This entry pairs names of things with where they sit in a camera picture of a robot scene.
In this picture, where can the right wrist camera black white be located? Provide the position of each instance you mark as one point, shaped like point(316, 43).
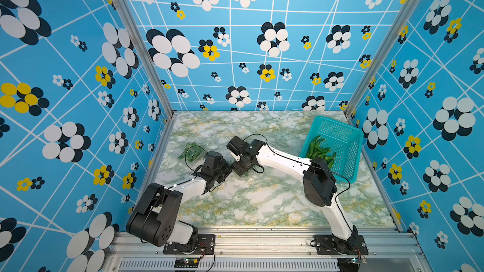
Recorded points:
point(240, 144)

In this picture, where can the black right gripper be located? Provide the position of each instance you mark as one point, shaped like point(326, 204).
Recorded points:
point(238, 170)

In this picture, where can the green circuit board left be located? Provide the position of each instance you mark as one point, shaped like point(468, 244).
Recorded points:
point(187, 263)

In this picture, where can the aluminium corner post left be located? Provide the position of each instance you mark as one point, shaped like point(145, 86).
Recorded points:
point(130, 24)

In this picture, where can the aluminium corner post right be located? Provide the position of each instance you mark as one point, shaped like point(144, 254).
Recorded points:
point(400, 21)

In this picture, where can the green peppers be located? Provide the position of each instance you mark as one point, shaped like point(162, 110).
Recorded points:
point(190, 152)
point(316, 150)

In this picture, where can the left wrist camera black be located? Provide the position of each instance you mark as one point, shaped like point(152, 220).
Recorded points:
point(213, 160)

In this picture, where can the aluminium corner post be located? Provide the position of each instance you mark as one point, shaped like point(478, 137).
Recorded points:
point(130, 24)
point(400, 21)

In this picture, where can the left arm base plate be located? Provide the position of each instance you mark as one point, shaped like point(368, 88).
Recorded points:
point(203, 245)

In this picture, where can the teal plastic basket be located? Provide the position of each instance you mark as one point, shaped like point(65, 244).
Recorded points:
point(342, 140)

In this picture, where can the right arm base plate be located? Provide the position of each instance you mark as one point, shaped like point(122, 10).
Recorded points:
point(331, 245)

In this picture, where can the circuit board right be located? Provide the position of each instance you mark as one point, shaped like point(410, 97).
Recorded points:
point(349, 265)

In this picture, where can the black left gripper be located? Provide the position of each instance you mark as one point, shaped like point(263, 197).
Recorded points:
point(228, 170)

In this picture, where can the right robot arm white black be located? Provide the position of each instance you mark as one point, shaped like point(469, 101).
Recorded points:
point(317, 180)

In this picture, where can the green peppers inside basket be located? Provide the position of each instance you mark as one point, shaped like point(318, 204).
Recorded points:
point(316, 150)

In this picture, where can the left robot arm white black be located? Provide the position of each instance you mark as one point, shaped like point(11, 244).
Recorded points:
point(155, 217)

